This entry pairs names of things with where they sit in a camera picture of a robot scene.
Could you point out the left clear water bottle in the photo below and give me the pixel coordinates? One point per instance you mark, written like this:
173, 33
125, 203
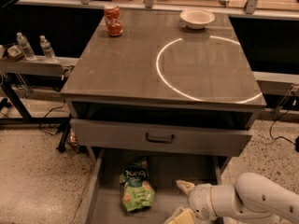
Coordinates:
25, 47

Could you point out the green rice chip bag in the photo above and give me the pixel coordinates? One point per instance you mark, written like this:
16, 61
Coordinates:
137, 190

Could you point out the small round container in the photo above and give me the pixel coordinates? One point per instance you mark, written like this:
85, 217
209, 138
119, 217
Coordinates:
12, 53

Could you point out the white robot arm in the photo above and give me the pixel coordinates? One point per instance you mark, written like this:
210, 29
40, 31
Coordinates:
252, 199

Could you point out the top drawer with handle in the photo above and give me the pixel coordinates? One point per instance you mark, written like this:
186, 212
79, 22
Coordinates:
160, 138

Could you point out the grey side bench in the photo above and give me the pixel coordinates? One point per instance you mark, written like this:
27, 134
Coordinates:
38, 73

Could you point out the clear water bottle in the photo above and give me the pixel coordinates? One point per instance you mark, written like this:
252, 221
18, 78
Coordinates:
47, 49
25, 47

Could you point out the grey drawer cabinet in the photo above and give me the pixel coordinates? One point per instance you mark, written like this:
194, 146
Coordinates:
162, 72

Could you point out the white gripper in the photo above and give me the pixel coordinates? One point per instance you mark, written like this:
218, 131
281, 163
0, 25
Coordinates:
199, 200

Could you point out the open middle drawer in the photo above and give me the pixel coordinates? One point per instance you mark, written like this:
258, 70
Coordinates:
107, 195

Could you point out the orange soda can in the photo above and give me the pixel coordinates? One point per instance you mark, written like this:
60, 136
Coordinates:
112, 16

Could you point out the right clear water bottle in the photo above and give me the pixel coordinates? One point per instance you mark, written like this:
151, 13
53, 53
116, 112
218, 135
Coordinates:
47, 49

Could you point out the white bowl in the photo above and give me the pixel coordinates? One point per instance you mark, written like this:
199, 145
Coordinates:
196, 18

